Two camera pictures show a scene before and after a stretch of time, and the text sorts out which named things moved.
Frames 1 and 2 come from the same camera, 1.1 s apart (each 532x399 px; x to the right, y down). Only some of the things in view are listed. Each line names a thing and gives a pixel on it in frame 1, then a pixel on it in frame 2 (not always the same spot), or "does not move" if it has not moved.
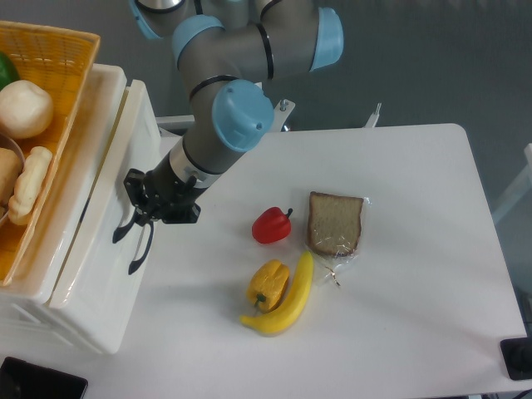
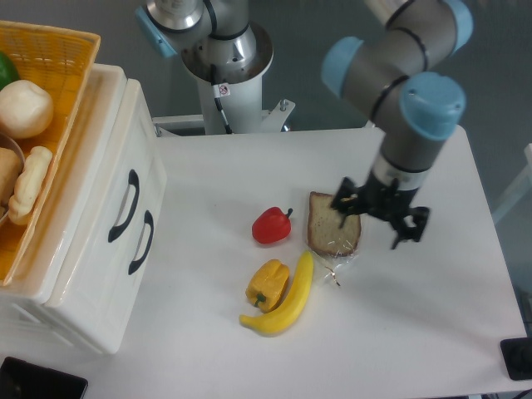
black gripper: [166, 190] to [381, 199]
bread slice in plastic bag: [333, 231] does not move
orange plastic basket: [63, 61] does not move
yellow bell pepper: [267, 285] does not move
